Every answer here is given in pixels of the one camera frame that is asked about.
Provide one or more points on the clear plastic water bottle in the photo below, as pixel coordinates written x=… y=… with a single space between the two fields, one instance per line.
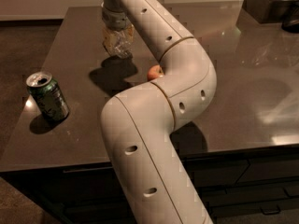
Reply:
x=118 y=45

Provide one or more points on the dark drawer cabinet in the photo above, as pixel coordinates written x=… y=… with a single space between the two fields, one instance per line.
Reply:
x=78 y=185

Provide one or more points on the dark box with snacks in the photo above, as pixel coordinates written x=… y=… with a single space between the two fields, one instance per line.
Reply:
x=267 y=11

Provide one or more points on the red apple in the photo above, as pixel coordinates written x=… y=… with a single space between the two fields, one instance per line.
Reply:
x=154 y=72

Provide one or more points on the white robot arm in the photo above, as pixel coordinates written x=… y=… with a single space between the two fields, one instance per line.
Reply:
x=136 y=124

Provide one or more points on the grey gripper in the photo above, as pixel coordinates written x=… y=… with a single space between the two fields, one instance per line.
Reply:
x=116 y=21

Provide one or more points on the green soda can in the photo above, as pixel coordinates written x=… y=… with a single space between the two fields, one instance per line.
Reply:
x=48 y=96

